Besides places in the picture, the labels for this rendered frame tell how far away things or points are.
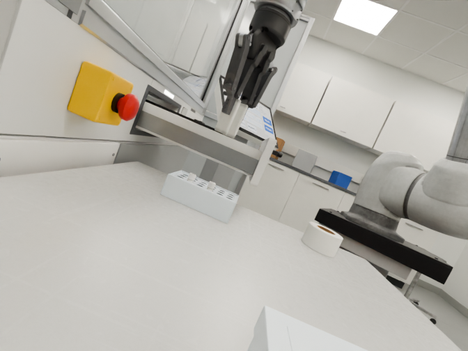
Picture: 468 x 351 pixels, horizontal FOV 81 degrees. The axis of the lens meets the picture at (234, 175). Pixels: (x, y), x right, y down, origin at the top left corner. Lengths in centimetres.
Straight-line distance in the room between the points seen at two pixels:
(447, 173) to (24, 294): 89
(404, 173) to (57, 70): 91
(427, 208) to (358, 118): 332
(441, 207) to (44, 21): 91
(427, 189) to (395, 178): 10
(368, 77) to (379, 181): 378
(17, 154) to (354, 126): 398
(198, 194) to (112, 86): 20
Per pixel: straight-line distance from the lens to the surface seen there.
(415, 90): 491
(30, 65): 38
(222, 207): 46
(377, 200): 100
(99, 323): 20
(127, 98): 42
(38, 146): 43
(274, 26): 56
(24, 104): 39
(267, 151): 59
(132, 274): 25
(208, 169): 167
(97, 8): 44
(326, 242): 56
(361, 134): 418
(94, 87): 42
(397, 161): 102
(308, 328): 18
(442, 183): 92
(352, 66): 470
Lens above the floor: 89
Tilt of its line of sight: 6 degrees down
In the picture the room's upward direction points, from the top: 23 degrees clockwise
